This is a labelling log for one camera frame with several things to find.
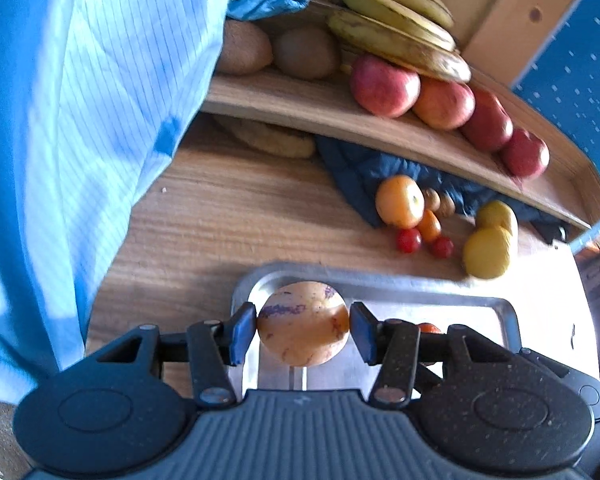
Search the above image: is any orange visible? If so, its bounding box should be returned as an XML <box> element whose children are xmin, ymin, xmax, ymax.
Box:
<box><xmin>375</xmin><ymin>175</ymin><xmax>426</xmax><ymax>229</ymax></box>

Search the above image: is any wooden shelf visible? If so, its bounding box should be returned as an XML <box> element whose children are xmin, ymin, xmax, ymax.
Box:
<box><xmin>202</xmin><ymin>0</ymin><xmax>600</xmax><ymax>231</ymax></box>

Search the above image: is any brown spotted banana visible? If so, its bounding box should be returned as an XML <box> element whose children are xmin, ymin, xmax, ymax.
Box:
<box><xmin>327</xmin><ymin>11</ymin><xmax>472</xmax><ymax>83</ymax></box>

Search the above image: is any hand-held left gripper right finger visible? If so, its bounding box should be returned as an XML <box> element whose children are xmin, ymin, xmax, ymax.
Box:
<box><xmin>348</xmin><ymin>301</ymin><xmax>523</xmax><ymax>409</ymax></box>

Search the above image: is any blue dotted cloth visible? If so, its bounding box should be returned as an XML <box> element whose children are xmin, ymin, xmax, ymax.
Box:
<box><xmin>512</xmin><ymin>0</ymin><xmax>600</xmax><ymax>201</ymax></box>

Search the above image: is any metal tray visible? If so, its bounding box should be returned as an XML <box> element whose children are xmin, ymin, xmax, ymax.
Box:
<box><xmin>230</xmin><ymin>261</ymin><xmax>521</xmax><ymax>391</ymax></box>

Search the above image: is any light blue striped cloth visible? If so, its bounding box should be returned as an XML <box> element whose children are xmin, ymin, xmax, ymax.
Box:
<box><xmin>0</xmin><ymin>0</ymin><xmax>241</xmax><ymax>401</ymax></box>

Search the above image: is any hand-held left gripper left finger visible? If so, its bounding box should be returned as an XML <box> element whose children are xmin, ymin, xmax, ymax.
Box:
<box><xmin>82</xmin><ymin>302</ymin><xmax>258</xmax><ymax>408</ymax></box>

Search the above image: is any brown kiwi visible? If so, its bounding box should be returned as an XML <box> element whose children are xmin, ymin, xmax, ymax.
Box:
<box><xmin>272</xmin><ymin>26</ymin><xmax>341</xmax><ymax>80</ymax></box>
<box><xmin>219</xmin><ymin>20</ymin><xmax>273</xmax><ymax>75</ymax></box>

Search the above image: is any dark blue quilted cloth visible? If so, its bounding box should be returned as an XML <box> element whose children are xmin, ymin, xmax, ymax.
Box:
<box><xmin>314</xmin><ymin>135</ymin><xmax>571</xmax><ymax>246</ymax></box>

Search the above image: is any red apple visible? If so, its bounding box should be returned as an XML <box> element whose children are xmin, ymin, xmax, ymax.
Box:
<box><xmin>501</xmin><ymin>128</ymin><xmax>551</xmax><ymax>178</ymax></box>
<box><xmin>461</xmin><ymin>89</ymin><xmax>514</xmax><ymax>153</ymax></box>
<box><xmin>412</xmin><ymin>77</ymin><xmax>476</xmax><ymax>131</ymax></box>
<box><xmin>350</xmin><ymin>54</ymin><xmax>422</xmax><ymax>119</ymax></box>

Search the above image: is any wooden back panel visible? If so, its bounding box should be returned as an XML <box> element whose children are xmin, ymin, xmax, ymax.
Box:
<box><xmin>300</xmin><ymin>0</ymin><xmax>596</xmax><ymax>86</ymax></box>

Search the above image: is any pale yellow round fruit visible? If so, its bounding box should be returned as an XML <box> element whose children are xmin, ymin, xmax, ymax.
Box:
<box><xmin>256</xmin><ymin>281</ymin><xmax>352</xmax><ymax>366</ymax></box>

